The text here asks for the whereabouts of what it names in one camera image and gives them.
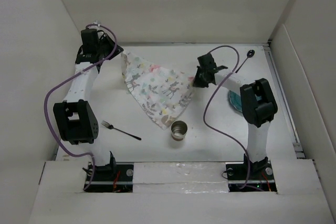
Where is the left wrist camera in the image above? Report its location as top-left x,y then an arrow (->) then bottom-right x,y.
81,28 -> 99,54

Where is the black metal fork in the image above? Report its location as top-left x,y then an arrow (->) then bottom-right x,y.
101,121 -> 142,141

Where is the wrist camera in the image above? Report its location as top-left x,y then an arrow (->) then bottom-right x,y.
81,28 -> 99,54
197,53 -> 228,72

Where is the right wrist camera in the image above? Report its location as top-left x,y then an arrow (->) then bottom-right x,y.
197,53 -> 228,72

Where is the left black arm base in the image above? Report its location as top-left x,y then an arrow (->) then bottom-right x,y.
84,163 -> 134,193

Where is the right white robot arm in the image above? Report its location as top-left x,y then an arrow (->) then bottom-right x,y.
193,66 -> 278,179

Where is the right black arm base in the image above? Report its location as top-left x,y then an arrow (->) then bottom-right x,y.
222,162 -> 277,193

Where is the stainless steel cup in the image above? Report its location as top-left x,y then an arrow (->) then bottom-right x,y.
171,121 -> 188,141

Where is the floral animal print cloth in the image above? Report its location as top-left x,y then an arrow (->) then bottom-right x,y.
121,51 -> 194,130

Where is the black spoon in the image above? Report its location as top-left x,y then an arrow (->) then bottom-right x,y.
235,49 -> 255,73

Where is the teal scalloped plate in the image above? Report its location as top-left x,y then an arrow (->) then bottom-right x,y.
228,91 -> 242,113

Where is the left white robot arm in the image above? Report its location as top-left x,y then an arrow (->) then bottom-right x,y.
53,28 -> 123,180

